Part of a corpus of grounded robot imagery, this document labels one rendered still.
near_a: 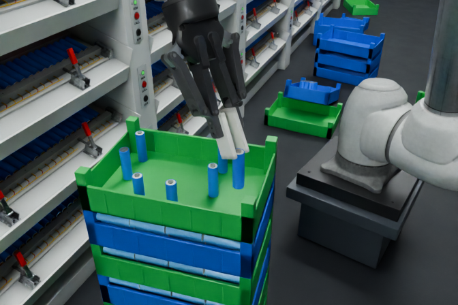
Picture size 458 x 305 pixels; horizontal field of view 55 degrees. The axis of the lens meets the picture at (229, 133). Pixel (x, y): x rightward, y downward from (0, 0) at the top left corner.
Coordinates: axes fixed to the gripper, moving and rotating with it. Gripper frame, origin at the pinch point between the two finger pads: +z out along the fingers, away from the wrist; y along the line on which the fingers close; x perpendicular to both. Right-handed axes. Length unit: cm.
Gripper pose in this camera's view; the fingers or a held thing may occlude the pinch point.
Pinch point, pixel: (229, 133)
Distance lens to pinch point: 64.3
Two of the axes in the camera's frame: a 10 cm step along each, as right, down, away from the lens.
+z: 2.9, 9.4, 2.0
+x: -6.3, 0.3, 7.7
